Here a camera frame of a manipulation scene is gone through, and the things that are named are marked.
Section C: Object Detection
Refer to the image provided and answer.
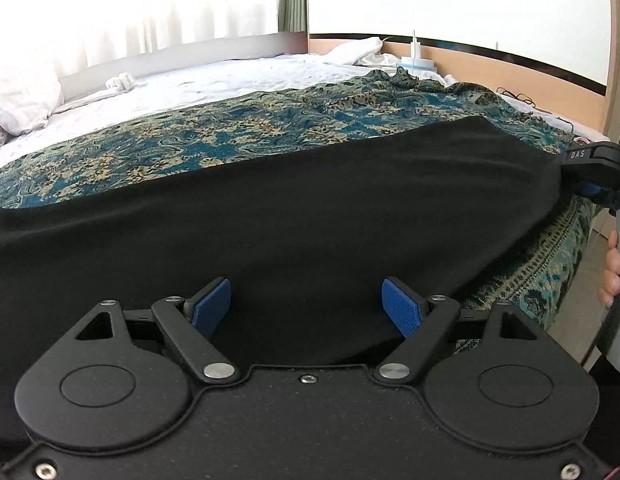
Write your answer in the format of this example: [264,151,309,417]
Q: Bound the grey bed headboard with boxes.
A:
[57,32,310,94]

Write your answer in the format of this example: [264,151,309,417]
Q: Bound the white sheer curtain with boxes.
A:
[0,0,284,82]

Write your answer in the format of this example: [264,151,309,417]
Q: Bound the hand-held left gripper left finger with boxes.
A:
[72,277,241,386]

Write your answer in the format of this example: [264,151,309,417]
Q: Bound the black cable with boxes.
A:
[497,87,580,132]

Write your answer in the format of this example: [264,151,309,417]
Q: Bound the small white knotted cloth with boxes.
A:
[104,72,137,94]

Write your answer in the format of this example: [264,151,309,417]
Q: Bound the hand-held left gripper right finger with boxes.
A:
[372,277,541,386]

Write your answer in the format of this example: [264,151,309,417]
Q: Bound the white pillow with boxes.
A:
[0,59,64,137]

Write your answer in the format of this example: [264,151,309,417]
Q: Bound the teal paisley blanket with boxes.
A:
[0,67,605,332]

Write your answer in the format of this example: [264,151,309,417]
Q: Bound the wooden post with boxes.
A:
[602,0,620,150]

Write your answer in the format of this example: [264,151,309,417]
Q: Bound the white bed sheet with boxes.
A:
[0,54,362,177]

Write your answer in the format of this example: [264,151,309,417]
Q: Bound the black pants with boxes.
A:
[0,115,564,413]

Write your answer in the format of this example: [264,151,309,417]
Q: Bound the wooden wall panel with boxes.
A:
[308,33,609,132]

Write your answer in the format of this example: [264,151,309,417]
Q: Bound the person's right hand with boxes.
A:
[599,231,620,310]

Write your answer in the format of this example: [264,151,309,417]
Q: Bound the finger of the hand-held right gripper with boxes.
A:
[557,143,611,204]

